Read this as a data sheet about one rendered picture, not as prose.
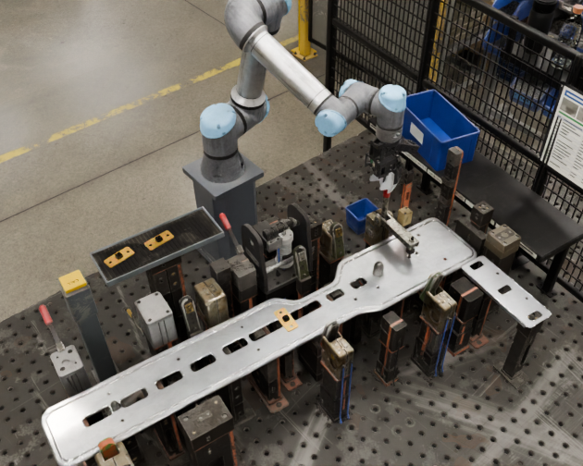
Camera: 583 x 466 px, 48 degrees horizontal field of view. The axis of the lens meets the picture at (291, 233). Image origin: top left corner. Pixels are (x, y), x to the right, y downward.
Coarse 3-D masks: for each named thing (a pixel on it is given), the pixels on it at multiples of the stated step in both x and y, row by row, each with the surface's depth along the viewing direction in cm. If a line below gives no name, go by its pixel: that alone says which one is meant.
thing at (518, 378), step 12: (540, 324) 194; (516, 336) 200; (528, 336) 195; (516, 348) 203; (528, 348) 203; (504, 360) 217; (516, 360) 205; (504, 372) 213; (516, 372) 210; (516, 384) 210
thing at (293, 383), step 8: (288, 352) 201; (280, 360) 207; (288, 360) 204; (280, 368) 210; (288, 368) 207; (280, 376) 213; (288, 376) 212; (296, 376) 213; (288, 384) 211; (296, 384) 211
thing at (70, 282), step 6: (78, 270) 186; (66, 276) 184; (72, 276) 184; (78, 276) 184; (60, 282) 183; (66, 282) 182; (72, 282) 182; (78, 282) 182; (84, 282) 182; (66, 288) 181; (72, 288) 181
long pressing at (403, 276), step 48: (384, 240) 215; (432, 240) 215; (336, 288) 201; (384, 288) 201; (240, 336) 188; (288, 336) 188; (96, 384) 177; (144, 384) 177; (192, 384) 177; (48, 432) 168; (96, 432) 167
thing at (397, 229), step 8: (384, 224) 212; (392, 224) 210; (400, 224) 210; (392, 232) 209; (400, 232) 208; (408, 232) 208; (400, 240) 208; (408, 240) 205; (416, 240) 205; (408, 248) 205
